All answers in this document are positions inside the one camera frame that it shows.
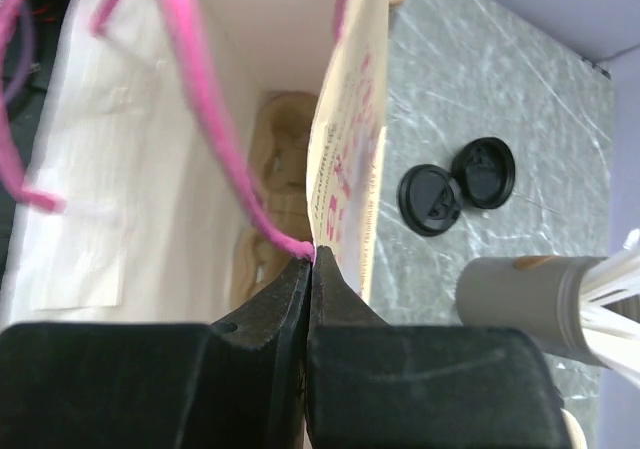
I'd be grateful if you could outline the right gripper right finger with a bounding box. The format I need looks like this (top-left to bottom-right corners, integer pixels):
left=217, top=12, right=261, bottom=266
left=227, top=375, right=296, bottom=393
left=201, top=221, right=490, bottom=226
left=306, top=247, right=568, bottom=448

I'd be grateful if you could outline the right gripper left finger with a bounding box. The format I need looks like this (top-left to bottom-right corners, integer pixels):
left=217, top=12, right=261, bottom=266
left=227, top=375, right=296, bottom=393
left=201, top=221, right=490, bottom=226
left=1, top=260, right=311, bottom=448

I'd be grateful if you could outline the pink paper gift bag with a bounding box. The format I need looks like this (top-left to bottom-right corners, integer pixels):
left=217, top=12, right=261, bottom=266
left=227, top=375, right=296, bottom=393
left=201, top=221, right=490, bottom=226
left=1, top=0, right=389, bottom=326

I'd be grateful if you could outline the grey straw holder cup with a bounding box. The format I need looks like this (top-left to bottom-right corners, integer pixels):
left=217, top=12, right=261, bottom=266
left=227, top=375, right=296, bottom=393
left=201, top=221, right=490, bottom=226
left=455, top=255, right=603, bottom=366

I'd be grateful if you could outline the stack of black lids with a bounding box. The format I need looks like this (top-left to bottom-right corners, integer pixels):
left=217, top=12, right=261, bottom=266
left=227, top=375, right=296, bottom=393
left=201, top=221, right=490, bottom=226
left=397, top=164, right=463, bottom=237

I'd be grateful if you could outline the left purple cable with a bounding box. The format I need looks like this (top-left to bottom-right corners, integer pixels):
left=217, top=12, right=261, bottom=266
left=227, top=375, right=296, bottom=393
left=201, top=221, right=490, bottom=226
left=0, top=13, right=39, bottom=105

